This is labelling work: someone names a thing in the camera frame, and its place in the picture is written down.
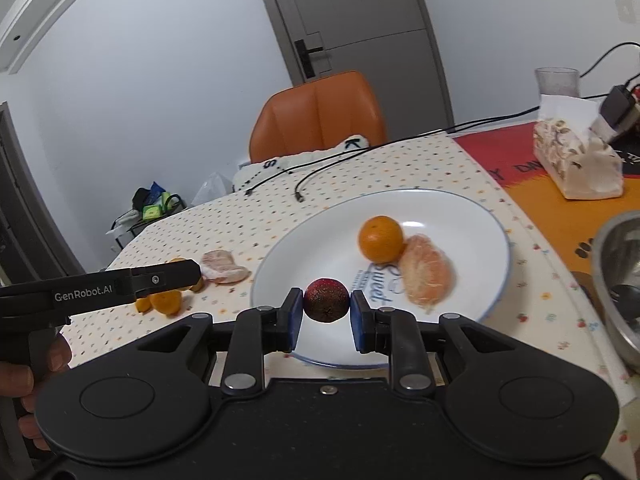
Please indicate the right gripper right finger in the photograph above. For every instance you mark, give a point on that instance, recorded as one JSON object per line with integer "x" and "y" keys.
{"x": 393, "y": 333}

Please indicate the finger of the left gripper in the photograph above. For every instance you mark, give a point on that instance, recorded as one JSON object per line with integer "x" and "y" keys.
{"x": 178, "y": 275}

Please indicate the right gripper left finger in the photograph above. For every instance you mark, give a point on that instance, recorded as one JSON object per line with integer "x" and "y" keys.
{"x": 257, "y": 333}

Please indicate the small tangerine front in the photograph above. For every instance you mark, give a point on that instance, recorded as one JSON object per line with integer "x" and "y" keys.
{"x": 168, "y": 303}

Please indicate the dark red plum front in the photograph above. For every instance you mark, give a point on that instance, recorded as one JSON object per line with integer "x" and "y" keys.
{"x": 326, "y": 300}

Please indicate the peeled pomelo half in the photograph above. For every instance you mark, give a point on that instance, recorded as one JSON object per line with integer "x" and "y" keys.
{"x": 426, "y": 272}

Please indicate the large orange front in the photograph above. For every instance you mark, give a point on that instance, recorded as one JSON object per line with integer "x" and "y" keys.
{"x": 381, "y": 240}

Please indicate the person's left hand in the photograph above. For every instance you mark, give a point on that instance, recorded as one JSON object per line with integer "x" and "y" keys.
{"x": 18, "y": 382}

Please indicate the peeled pomelo wedge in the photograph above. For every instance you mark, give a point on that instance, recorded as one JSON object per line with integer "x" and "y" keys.
{"x": 218, "y": 267}

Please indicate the black metal shelf rack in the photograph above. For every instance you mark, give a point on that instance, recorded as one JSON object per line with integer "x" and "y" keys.
{"x": 132, "y": 223}

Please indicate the floral tablecloth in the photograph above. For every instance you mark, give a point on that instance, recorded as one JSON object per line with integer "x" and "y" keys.
{"x": 541, "y": 305}

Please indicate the white ceramic plate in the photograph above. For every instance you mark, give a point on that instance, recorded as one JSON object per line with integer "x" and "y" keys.
{"x": 326, "y": 246}

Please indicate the clear plastic bag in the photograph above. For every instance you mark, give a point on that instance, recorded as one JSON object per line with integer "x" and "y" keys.
{"x": 214, "y": 187}

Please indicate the orange red table mat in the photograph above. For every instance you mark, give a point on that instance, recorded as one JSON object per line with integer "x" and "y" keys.
{"x": 569, "y": 225}

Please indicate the orange leather chair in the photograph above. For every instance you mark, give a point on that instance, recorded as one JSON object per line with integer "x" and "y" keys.
{"x": 316, "y": 116}

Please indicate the stainless steel bowl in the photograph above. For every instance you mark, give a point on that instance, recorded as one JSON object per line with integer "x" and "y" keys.
{"x": 615, "y": 275}

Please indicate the nougat snack bag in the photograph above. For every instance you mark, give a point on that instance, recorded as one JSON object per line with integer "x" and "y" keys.
{"x": 571, "y": 140}

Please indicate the clear plastic cup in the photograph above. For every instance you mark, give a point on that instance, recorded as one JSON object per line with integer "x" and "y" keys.
{"x": 558, "y": 81}

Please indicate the grey door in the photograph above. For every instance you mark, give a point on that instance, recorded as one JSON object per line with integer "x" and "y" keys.
{"x": 391, "y": 42}

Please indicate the black power adapter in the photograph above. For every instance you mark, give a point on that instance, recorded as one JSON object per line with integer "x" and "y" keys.
{"x": 620, "y": 109}

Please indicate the black door handle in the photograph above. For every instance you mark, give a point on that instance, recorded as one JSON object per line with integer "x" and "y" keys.
{"x": 304, "y": 56}

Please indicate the white wall switch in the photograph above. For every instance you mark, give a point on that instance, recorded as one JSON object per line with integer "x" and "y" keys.
{"x": 626, "y": 11}

